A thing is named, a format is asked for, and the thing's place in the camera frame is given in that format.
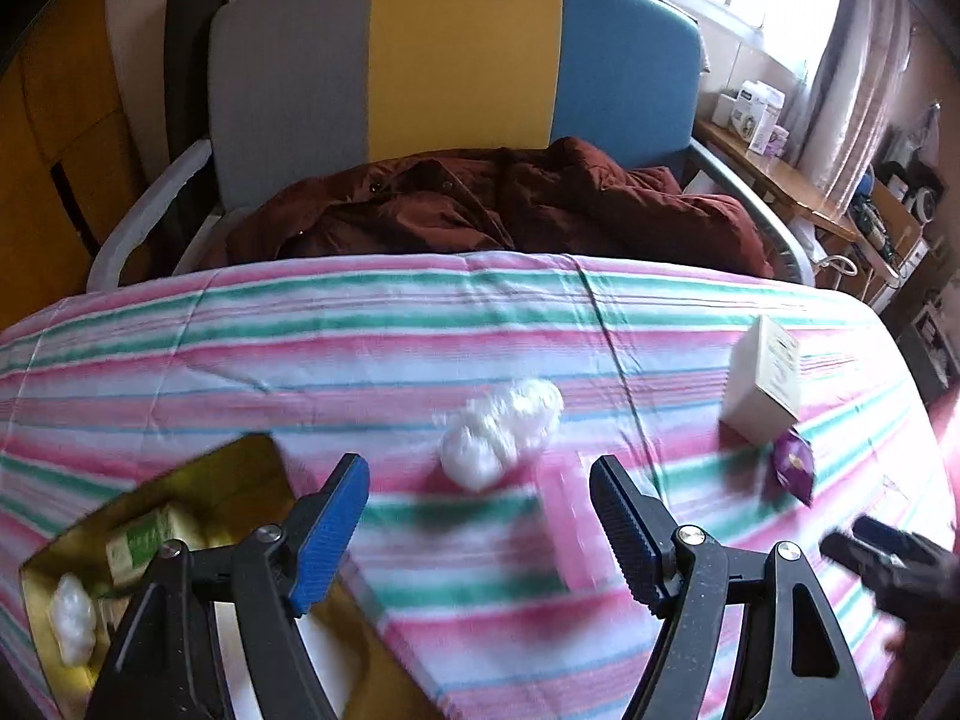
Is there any gold metal tin box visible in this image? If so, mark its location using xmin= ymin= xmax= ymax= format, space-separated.
xmin=19 ymin=433 xmax=451 ymax=720

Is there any white bed rail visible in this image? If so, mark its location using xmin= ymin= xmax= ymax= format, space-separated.
xmin=86 ymin=139 xmax=215 ymax=292
xmin=690 ymin=139 xmax=815 ymax=286

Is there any yellow wooden wardrobe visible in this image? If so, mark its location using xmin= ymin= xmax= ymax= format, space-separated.
xmin=0 ymin=0 xmax=151 ymax=331

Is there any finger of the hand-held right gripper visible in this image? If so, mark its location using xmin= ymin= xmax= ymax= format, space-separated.
xmin=853 ymin=515 xmax=914 ymax=554
xmin=820 ymin=531 xmax=890 ymax=578

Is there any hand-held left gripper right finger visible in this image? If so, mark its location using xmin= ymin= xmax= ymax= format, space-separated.
xmin=589 ymin=456 xmax=875 ymax=720

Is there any pink checked curtain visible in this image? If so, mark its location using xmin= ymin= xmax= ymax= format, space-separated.
xmin=795 ymin=0 xmax=916 ymax=203

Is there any pink green striped blanket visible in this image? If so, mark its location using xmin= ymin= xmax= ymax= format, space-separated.
xmin=0 ymin=249 xmax=950 ymax=720

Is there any white cardboard box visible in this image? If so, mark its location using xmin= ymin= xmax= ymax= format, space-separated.
xmin=720 ymin=313 xmax=803 ymax=445

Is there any wooden desk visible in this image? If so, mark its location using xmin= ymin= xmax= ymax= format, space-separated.
xmin=694 ymin=116 xmax=860 ymax=241

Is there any large bag of cotton balls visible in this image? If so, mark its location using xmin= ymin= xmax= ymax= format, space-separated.
xmin=439 ymin=379 xmax=565 ymax=492

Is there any brown padded jacket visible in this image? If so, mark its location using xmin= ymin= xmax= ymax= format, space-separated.
xmin=225 ymin=136 xmax=775 ymax=278

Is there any tall white box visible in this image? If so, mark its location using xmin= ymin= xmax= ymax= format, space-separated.
xmin=731 ymin=81 xmax=785 ymax=140

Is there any pale purple box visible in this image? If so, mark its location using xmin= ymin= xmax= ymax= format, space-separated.
xmin=750 ymin=124 xmax=792 ymax=157

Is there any purple foil packet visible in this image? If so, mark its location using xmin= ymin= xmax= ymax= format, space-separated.
xmin=765 ymin=427 xmax=817 ymax=507

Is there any red cloth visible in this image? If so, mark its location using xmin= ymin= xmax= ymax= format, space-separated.
xmin=926 ymin=390 xmax=960 ymax=533

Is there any small bag of cotton balls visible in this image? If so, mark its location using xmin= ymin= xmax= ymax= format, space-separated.
xmin=49 ymin=574 xmax=98 ymax=667

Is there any green and white carton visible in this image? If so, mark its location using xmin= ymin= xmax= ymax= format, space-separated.
xmin=105 ymin=506 xmax=207 ymax=586

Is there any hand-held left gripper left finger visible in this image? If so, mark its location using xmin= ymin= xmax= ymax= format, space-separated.
xmin=88 ymin=454 xmax=372 ymax=720

